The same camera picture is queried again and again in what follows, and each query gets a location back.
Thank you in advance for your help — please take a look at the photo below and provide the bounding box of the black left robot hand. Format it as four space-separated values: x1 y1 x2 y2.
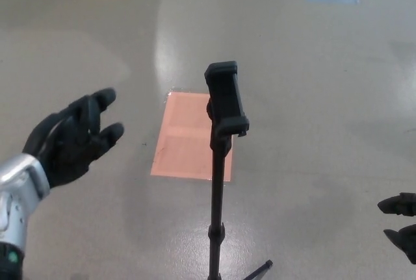
21 87 125 190

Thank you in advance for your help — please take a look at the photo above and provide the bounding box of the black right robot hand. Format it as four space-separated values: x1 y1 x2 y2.
377 192 416 264

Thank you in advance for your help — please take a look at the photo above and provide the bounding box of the black phone stand tripod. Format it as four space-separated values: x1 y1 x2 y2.
203 60 274 280

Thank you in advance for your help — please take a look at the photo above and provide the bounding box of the orange floor tape patch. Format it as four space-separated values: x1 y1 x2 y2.
149 91 233 183

